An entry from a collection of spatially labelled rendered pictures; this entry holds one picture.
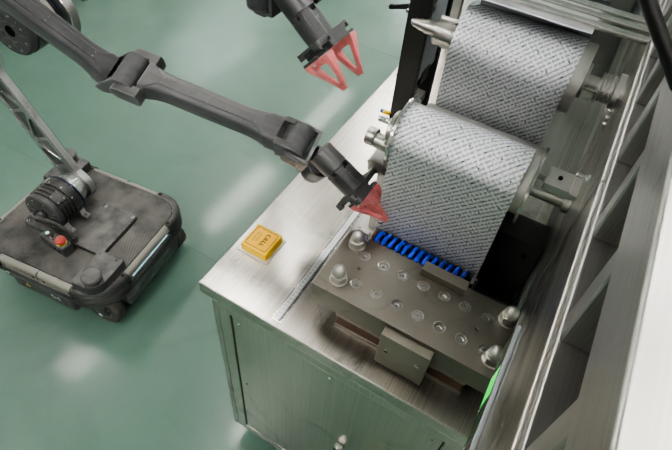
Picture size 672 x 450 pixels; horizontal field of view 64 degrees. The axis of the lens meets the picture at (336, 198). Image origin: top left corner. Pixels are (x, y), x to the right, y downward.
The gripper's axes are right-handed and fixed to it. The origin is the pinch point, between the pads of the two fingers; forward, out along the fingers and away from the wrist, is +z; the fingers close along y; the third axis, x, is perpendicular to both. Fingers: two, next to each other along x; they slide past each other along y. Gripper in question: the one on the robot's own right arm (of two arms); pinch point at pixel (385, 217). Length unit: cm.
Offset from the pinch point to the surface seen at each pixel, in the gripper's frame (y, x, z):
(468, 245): 0.2, 12.1, 13.7
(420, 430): 25.6, -9.1, 34.5
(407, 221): 0.2, 4.3, 3.2
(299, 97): -144, -149, -41
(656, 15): 16, 67, -9
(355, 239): 8.2, -1.8, -1.9
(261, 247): 12.0, -24.6, -12.9
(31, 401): 55, -140, -26
